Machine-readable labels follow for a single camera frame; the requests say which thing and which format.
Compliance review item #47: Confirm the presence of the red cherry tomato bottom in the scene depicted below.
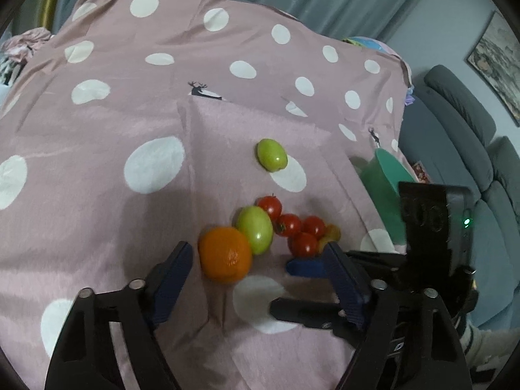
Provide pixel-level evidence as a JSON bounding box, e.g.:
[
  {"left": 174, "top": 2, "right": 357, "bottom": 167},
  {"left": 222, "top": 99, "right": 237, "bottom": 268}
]
[{"left": 288, "top": 232, "right": 318, "bottom": 259}]

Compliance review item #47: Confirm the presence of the red cherry tomato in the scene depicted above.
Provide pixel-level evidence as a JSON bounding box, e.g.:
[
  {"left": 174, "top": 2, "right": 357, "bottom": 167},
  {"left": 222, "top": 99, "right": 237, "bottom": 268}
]
[
  {"left": 288, "top": 232, "right": 318, "bottom": 259},
  {"left": 275, "top": 213, "right": 301, "bottom": 238},
  {"left": 256, "top": 195, "right": 283, "bottom": 223},
  {"left": 301, "top": 216, "right": 327, "bottom": 241}
]

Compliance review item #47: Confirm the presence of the yellow cherry tomato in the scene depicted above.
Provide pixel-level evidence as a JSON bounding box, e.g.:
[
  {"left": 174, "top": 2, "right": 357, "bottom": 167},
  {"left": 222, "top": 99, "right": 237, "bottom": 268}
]
[{"left": 317, "top": 224, "right": 341, "bottom": 254}]

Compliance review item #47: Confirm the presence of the green fruit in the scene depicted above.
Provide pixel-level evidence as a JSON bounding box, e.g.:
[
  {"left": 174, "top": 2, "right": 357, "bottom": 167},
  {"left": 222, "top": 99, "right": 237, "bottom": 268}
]
[
  {"left": 255, "top": 138, "right": 288, "bottom": 173},
  {"left": 235, "top": 205, "right": 274, "bottom": 255}
]

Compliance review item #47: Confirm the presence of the red cherry tomato top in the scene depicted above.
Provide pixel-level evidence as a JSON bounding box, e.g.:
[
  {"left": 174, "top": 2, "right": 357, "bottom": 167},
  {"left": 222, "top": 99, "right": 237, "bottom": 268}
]
[{"left": 256, "top": 195, "right": 283, "bottom": 223}]

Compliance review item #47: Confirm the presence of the large orange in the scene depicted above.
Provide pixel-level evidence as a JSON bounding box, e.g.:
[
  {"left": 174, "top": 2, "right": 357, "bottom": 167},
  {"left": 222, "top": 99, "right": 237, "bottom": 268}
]
[{"left": 197, "top": 226, "right": 253, "bottom": 284}]

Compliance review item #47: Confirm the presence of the striped right sleeve forearm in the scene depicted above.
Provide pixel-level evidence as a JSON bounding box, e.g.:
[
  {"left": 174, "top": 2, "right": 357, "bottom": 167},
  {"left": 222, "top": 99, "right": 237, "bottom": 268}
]
[{"left": 460, "top": 320, "right": 519, "bottom": 371}]

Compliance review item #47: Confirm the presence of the green plastic bowl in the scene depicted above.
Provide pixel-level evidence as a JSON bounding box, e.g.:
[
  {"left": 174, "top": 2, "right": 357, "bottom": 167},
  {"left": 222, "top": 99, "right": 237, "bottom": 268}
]
[{"left": 360, "top": 148, "right": 415, "bottom": 245}]

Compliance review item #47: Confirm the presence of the grey sofa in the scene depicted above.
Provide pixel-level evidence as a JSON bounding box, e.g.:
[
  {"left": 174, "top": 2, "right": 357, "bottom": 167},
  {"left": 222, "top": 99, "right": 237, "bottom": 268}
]
[{"left": 399, "top": 64, "right": 519, "bottom": 330}]

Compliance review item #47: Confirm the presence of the colourful cloth behind table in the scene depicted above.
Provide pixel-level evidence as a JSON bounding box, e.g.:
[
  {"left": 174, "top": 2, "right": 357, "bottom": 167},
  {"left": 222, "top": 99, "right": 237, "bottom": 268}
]
[{"left": 342, "top": 36, "right": 397, "bottom": 56}]

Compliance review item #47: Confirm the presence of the pink polka dot tablecloth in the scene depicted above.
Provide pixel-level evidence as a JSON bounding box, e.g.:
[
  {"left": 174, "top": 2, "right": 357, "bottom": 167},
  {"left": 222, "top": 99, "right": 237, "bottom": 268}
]
[{"left": 1, "top": 0, "right": 409, "bottom": 389}]

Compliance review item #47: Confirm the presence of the pile of clothes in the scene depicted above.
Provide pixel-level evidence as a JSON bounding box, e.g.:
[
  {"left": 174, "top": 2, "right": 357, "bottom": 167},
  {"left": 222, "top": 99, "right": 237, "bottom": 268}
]
[{"left": 1, "top": 27, "right": 54, "bottom": 86}]

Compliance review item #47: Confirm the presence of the framed wall painting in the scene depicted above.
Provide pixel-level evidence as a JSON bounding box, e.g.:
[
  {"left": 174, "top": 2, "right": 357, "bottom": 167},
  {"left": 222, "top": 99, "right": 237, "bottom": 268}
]
[{"left": 467, "top": 11, "right": 519, "bottom": 126}]

